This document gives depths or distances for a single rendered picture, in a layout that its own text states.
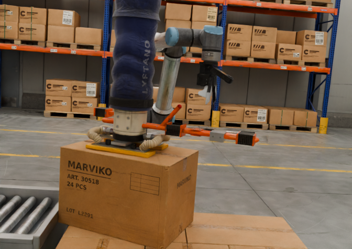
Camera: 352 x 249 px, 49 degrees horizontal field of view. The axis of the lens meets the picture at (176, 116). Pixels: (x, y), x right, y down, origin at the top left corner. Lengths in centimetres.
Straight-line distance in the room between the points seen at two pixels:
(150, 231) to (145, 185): 22
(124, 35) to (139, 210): 83
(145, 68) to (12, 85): 913
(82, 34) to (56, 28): 60
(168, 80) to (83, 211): 106
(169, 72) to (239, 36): 691
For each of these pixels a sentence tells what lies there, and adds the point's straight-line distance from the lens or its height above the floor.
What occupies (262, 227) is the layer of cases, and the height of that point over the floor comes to 54.
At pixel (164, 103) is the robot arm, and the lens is 269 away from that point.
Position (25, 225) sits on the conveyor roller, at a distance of 212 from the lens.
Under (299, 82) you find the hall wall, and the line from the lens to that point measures 1125.
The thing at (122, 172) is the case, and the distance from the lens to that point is 183.
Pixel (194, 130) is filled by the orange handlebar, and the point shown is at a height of 108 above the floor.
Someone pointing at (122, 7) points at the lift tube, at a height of 164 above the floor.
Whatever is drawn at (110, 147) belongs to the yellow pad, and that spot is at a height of 97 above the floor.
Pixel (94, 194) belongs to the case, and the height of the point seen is 73.
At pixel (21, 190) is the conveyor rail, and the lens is 252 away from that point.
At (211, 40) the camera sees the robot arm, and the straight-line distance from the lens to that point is 181.
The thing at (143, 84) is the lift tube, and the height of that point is 129.
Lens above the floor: 138
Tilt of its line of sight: 8 degrees down
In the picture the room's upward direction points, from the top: 4 degrees clockwise
